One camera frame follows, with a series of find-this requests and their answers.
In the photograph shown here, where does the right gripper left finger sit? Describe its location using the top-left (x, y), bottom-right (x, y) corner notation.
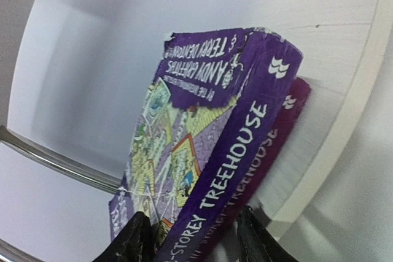
top-left (96, 212), bottom-right (155, 262)

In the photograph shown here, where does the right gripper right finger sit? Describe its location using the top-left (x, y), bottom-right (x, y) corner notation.
top-left (236, 208), bottom-right (298, 262)

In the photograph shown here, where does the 117-Storey Treehouse book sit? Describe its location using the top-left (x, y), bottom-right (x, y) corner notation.
top-left (190, 77), bottom-right (311, 261)

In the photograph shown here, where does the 52-Storey Treehouse book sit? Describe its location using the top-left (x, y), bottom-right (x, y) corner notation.
top-left (109, 28), bottom-right (303, 261)

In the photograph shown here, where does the white two-tier shelf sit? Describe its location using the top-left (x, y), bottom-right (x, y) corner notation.
top-left (1, 0), bottom-right (392, 261)

